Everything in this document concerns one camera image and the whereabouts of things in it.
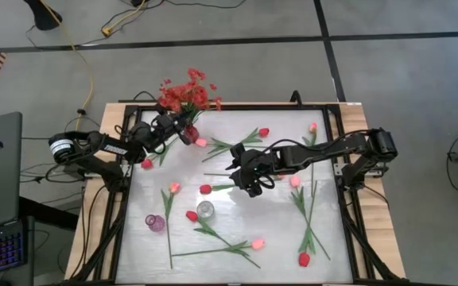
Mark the clear cut-glass vase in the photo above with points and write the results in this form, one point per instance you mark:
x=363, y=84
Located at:
x=205, y=209

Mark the black floor bar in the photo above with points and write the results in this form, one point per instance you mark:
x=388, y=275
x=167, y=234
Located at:
x=125, y=101

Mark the black aluminium table frame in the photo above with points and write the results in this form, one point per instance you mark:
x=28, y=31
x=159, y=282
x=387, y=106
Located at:
x=253, y=107

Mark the purple glass vase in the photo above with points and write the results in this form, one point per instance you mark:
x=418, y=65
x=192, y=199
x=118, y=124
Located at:
x=156, y=224

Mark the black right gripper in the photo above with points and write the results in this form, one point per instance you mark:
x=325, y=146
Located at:
x=255, y=165

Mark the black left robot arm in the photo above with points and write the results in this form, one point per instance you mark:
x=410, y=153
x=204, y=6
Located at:
x=105, y=145

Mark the black chair base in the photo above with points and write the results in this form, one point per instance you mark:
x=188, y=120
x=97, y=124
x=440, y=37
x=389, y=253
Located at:
x=44, y=18

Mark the red glass vase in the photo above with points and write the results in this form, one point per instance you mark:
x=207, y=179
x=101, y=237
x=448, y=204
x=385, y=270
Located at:
x=192, y=135

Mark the red artificial tulip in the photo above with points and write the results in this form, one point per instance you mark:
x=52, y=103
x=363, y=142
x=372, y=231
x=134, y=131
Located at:
x=264, y=132
x=304, y=260
x=191, y=216
x=205, y=189

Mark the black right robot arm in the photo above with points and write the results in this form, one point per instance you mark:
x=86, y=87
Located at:
x=324, y=153

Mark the black arched bracket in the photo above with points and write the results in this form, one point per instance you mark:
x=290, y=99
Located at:
x=295, y=92

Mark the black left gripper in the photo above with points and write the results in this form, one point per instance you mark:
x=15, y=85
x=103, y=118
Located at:
x=167, y=126

